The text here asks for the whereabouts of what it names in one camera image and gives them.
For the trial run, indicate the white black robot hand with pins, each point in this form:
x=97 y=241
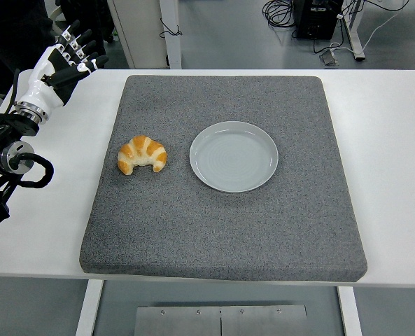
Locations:
x=41 y=89

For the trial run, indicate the golden croissant bread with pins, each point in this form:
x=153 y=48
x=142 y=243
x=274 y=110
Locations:
x=140 y=147

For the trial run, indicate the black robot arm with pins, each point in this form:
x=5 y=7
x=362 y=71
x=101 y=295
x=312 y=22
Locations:
x=4 y=129

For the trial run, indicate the grey round plate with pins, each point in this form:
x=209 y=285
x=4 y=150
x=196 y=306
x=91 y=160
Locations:
x=233 y=157

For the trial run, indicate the person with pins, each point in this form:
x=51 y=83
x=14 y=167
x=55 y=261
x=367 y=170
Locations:
x=11 y=35

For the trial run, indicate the beige cabinet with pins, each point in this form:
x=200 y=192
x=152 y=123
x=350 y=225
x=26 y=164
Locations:
x=137 y=31

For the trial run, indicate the white table leg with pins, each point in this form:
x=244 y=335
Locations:
x=350 y=311
x=88 y=308

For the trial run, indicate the grey speckled mat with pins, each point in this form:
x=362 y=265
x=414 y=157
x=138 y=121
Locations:
x=228 y=227

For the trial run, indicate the black computer tower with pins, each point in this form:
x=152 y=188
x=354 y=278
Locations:
x=315 y=21

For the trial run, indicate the grey power adapter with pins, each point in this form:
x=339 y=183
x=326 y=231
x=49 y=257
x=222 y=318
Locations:
x=329 y=59

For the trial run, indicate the white desk leg with foot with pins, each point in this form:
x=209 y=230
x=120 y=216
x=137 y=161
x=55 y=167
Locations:
x=356 y=38

